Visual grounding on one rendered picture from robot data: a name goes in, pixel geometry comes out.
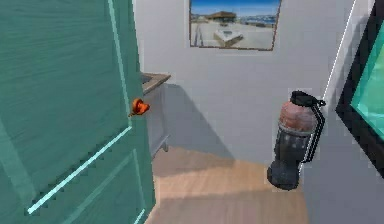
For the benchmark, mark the black and red canister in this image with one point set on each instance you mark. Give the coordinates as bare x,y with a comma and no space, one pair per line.
295,140

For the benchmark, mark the grey cabinet with brown top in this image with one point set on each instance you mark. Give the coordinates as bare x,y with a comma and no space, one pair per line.
155,110

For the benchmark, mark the framed harbour picture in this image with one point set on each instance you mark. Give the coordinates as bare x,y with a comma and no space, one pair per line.
233,25

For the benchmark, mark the teal room door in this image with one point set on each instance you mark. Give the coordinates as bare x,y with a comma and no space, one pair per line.
63,100

